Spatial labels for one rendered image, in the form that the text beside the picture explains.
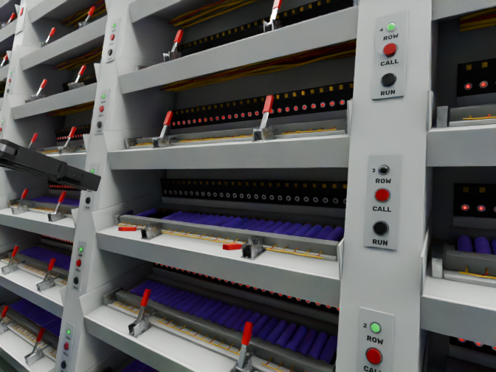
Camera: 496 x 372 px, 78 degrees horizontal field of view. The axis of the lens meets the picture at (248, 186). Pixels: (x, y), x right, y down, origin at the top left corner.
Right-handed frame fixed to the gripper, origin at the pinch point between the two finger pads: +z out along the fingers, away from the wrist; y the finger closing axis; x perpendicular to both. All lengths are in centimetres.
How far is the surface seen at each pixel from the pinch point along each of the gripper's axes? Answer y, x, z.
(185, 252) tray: -15.7, 9.1, 16.4
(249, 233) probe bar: -26.7, 3.6, 20.3
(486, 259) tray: -61, 2, 23
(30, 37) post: 85, -61, 3
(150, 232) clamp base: -3.7, 6.7, 16.8
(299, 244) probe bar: -36.7, 4.3, 20.8
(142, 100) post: 15.6, -28.8, 16.9
